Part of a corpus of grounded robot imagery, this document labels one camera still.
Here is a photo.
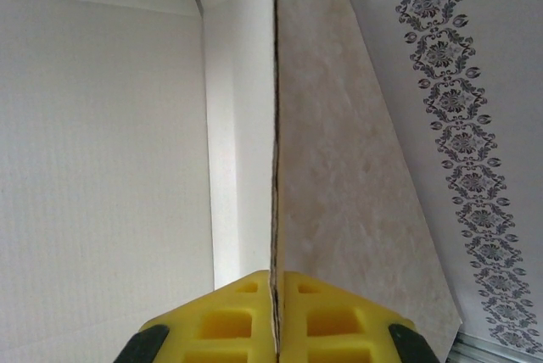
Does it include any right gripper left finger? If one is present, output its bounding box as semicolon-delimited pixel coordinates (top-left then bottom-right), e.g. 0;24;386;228
113;269;277;363

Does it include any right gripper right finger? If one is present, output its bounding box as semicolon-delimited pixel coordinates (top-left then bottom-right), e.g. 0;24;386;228
278;270;439;363

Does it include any teal paper box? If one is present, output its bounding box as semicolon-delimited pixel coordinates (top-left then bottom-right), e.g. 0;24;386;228
0;0;284;363

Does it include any aluminium side rail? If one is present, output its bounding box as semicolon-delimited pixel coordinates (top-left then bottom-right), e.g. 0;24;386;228
448;327;543;363

